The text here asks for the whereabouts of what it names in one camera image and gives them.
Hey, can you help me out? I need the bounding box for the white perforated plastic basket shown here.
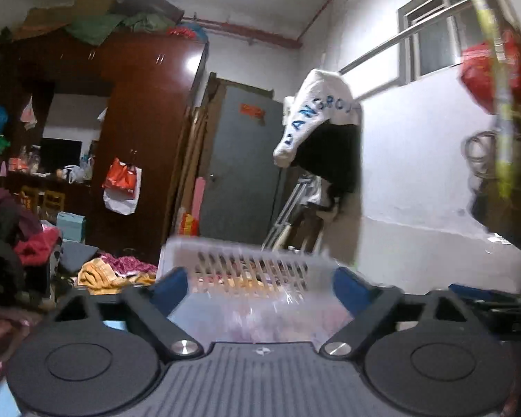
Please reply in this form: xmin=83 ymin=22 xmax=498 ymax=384
xmin=157 ymin=236 xmax=352 ymax=348

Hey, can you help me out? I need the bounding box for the brown hanging bag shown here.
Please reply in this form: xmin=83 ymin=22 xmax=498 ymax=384
xmin=463 ymin=113 xmax=521 ymax=251

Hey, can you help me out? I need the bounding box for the orange white hanging bag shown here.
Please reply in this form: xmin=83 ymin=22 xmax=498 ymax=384
xmin=102 ymin=158 xmax=142 ymax=215

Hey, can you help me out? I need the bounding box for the grey metal door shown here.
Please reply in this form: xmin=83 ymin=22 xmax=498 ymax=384
xmin=198 ymin=74 xmax=283 ymax=246

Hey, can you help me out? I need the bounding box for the white cap with blue letters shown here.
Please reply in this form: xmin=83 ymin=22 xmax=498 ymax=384
xmin=273 ymin=69 xmax=362 ymax=167

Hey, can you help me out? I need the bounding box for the dark red wooden wardrobe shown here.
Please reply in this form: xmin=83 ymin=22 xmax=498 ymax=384
xmin=0 ymin=30 xmax=208 ymax=264

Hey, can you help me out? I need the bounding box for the red hanging plastic bag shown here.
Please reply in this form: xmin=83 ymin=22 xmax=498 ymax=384
xmin=459 ymin=27 xmax=521 ymax=114

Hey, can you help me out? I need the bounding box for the yellow green hanging strap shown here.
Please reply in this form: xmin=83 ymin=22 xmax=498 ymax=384
xmin=469 ymin=0 xmax=520 ymax=201

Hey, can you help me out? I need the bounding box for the coiled grey cable bundle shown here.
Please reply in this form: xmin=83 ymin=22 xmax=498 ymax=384
xmin=461 ymin=129 xmax=505 ymax=181

